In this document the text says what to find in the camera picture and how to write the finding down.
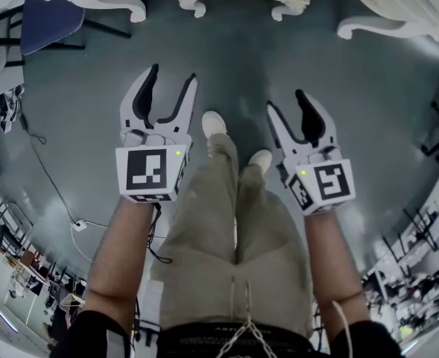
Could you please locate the beige trousers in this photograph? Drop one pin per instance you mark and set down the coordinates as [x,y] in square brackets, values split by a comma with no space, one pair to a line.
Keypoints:
[211,229]

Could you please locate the white mesh basket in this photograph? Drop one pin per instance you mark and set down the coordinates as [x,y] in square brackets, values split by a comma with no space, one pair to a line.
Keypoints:
[72,300]

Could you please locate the white right shoe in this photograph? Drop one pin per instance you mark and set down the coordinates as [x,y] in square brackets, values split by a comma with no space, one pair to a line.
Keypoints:
[261,160]

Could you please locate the blue cloth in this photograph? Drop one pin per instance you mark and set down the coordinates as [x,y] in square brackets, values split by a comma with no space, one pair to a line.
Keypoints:
[51,24]

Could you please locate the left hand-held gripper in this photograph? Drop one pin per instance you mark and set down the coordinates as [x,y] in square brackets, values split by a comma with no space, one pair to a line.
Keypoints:
[146,170]

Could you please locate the person's left forearm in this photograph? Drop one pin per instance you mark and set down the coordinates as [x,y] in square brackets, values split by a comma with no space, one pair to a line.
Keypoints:
[118,259]

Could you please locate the white power strip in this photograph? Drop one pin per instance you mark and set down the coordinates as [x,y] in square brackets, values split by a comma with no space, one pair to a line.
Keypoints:
[79,225]

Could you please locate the person's right forearm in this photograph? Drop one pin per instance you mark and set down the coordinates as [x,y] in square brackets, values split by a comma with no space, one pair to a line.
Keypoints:
[334,263]

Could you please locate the black shirt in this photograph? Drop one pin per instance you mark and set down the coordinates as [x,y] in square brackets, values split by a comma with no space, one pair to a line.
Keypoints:
[189,343]

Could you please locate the white carved furniture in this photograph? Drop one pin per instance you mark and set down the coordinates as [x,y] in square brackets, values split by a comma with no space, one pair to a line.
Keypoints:
[390,17]

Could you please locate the metal rack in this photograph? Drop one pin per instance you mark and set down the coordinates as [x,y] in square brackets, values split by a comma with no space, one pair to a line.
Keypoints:
[6,218]

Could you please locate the white left shoe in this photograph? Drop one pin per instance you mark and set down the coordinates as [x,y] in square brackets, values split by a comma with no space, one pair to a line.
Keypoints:
[213,123]

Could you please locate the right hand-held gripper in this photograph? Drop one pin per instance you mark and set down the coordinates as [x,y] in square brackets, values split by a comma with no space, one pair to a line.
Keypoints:
[331,185]

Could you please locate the white shoe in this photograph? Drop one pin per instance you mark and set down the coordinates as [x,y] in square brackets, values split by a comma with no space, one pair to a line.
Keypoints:
[213,123]
[261,160]

